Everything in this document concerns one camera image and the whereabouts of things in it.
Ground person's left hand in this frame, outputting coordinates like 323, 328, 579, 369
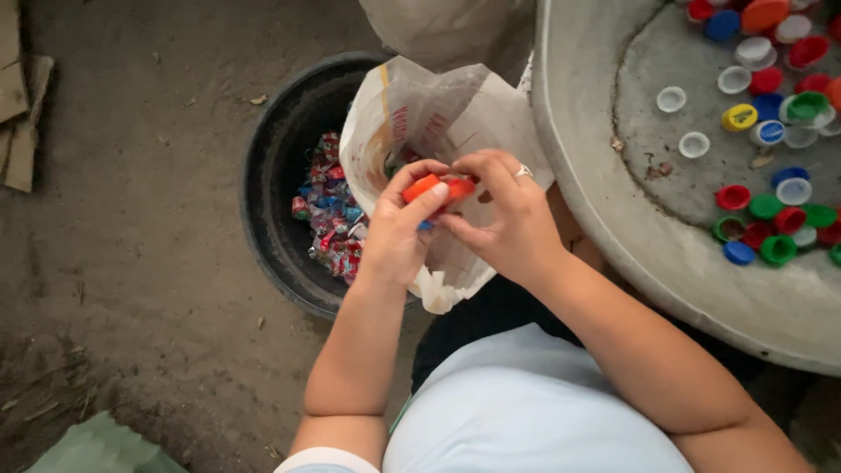
358, 159, 452, 291

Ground person's right hand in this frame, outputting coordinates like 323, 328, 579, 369
438, 149, 570, 290

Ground orange bottle cap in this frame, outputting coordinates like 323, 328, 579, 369
402, 173, 442, 204

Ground red-orange bottle cap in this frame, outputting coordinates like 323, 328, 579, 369
444, 177, 478, 205

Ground heap of colourful plastic labels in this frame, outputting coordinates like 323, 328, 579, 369
291, 130, 370, 286

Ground large grey round basin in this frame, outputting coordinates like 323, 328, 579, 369
530, 0, 841, 378

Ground black trousers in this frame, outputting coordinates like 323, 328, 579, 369
410, 272, 819, 434

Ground black round tub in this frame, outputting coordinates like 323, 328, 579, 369
239, 51, 423, 321

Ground white printed woven sack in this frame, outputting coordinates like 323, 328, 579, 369
338, 56, 557, 315

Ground light blue shirt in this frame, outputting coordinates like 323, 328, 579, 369
273, 322, 696, 473

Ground plain grey woven sack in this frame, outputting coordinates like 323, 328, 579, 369
358, 0, 537, 85

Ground heap of coloured bottle caps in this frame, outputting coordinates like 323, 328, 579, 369
656, 0, 841, 268

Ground green plastic sheet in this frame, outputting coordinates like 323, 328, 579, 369
23, 411, 189, 473

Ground brown cardboard pieces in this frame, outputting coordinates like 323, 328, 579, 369
0, 0, 55, 194

